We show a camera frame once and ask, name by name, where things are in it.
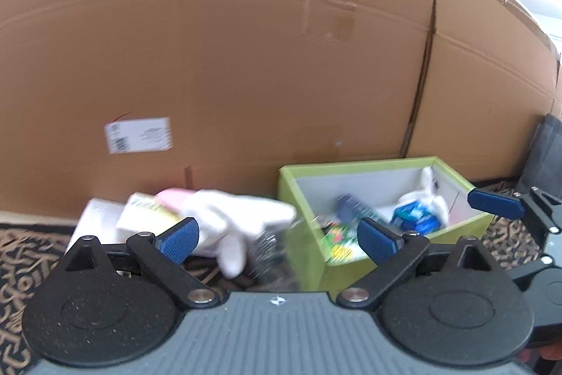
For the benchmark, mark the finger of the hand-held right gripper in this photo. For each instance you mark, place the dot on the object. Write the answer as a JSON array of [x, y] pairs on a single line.
[[496, 202], [538, 275]]

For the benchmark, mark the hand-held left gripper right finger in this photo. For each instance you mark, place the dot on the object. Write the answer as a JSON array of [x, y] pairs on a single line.
[[377, 242]]

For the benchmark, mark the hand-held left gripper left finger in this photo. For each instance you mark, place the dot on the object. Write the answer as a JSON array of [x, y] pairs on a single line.
[[178, 242]]

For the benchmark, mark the white plush toy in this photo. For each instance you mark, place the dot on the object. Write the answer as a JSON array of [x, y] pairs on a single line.
[[219, 217]]

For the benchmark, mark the green storage box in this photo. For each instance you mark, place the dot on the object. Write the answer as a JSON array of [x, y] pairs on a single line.
[[338, 276]]

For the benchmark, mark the steel wool scourer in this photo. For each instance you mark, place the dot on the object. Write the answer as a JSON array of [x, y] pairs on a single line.
[[268, 247]]

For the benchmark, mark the green and yellow packet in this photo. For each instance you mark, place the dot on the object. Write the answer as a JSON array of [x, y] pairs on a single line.
[[339, 244]]

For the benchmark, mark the blue spray can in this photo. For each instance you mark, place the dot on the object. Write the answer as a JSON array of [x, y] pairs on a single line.
[[351, 209]]

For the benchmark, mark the white packet yellow stripe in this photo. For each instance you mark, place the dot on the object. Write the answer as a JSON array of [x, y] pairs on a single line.
[[145, 213]]

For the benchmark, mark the blue and white packet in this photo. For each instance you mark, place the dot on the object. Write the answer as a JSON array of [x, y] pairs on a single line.
[[415, 217]]

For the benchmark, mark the white bunny toy blue outfit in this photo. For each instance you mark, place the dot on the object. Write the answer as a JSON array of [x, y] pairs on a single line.
[[428, 190]]

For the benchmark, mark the dark fabric bag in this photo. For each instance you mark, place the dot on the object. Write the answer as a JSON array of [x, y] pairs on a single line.
[[546, 151]]

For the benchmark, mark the flat white box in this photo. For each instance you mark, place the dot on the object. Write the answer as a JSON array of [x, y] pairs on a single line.
[[94, 221]]

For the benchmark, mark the brown patterned rug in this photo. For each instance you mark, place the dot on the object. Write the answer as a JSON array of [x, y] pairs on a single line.
[[26, 252]]

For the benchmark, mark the large brown cardboard box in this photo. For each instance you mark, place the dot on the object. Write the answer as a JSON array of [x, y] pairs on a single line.
[[263, 50]]

